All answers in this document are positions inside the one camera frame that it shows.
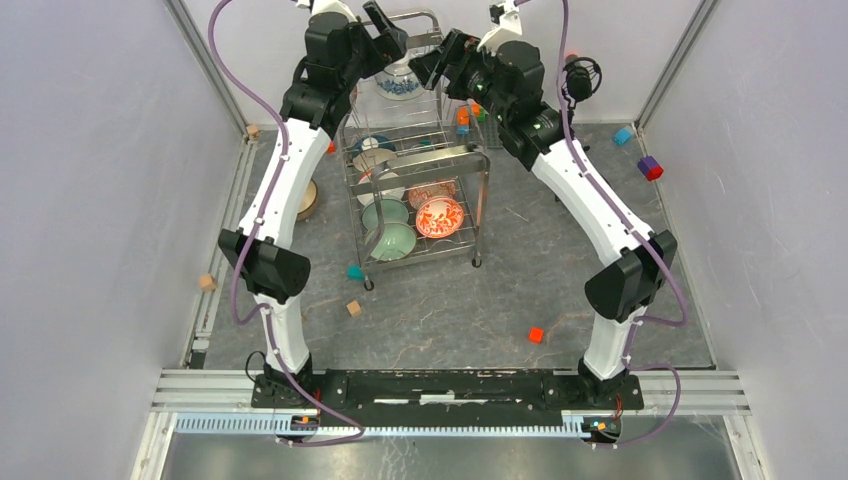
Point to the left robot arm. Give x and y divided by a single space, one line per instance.
339 53

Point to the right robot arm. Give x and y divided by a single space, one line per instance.
507 84

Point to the red cube block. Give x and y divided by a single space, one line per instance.
536 335

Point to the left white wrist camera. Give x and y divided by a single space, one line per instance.
316 7

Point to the wooden cube at left edge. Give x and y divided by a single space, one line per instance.
207 283

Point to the white blue floral bowl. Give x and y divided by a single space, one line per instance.
397 82

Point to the copper bowl with floral motif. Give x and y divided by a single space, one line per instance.
309 201

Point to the celadon green front bowl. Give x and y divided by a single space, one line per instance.
397 242

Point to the orange arch block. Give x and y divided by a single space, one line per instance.
466 113

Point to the celadon green rear bowl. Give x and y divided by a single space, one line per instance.
389 209

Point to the celadon green bowl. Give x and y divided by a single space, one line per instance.
397 242
389 209

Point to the grey building baseplate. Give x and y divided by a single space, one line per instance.
485 133

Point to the blue rimmed small bowl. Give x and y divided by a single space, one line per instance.
372 142

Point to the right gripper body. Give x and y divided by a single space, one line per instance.
474 69

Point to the small wooden cube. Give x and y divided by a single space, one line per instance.
354 309

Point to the steel two-tier dish rack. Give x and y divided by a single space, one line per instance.
430 147

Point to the teal block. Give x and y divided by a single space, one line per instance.
355 273

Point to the purple and red block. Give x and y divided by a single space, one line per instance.
650 168

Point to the white bowl with orange rim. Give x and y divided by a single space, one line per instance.
377 189

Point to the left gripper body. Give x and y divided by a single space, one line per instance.
370 56

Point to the black microphone on tripod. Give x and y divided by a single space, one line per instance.
582 78

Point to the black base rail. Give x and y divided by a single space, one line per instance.
448 398

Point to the red white patterned bowl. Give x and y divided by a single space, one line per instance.
439 217

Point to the light blue block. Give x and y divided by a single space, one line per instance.
623 135

